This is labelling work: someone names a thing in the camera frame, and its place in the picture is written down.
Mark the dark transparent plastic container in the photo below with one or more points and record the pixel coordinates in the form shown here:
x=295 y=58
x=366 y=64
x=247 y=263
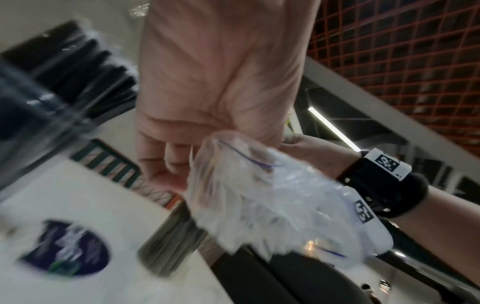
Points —
x=33 y=118

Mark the clear plastic zip bag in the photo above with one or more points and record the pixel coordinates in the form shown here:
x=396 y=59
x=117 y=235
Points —
x=262 y=196

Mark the long ceiling light strip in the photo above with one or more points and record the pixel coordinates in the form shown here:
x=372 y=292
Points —
x=332 y=127

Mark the person's right forearm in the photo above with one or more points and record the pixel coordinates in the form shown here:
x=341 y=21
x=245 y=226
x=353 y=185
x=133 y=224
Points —
x=446 y=225

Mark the stack of black packaged items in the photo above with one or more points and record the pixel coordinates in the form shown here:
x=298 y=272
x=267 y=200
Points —
x=82 y=74

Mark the black curved furniture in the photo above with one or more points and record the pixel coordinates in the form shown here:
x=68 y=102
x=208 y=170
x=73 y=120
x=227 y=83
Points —
x=300 y=282

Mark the person's right hand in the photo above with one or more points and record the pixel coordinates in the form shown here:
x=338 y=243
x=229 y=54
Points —
x=318 y=157

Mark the grey metal cylinder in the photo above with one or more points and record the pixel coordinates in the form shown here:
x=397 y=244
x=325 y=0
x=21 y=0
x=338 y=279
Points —
x=170 y=240

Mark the person's left hand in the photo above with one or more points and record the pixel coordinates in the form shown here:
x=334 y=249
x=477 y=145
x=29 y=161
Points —
x=221 y=77

